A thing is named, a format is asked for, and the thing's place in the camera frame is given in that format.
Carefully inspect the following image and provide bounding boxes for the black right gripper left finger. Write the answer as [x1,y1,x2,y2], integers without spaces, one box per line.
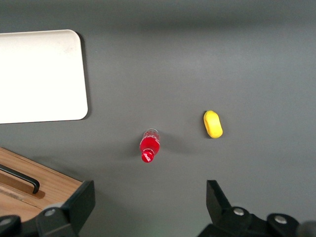
[0,180,96,237]

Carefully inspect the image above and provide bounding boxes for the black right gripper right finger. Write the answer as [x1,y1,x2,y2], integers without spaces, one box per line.
[197,180,316,237]

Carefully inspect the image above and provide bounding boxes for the red coke bottle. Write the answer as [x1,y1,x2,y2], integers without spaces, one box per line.
[139,128,161,163]

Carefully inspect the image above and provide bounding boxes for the white rectangular tray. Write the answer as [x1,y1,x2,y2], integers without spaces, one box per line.
[0,29,89,124]

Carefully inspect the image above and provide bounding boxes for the wooden box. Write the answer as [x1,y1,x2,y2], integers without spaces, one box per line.
[0,147,83,221]

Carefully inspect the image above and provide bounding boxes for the yellow toy piece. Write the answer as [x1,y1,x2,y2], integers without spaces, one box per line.
[203,110,224,139]

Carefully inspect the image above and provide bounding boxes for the black metal handle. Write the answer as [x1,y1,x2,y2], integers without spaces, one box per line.
[0,163,40,195]

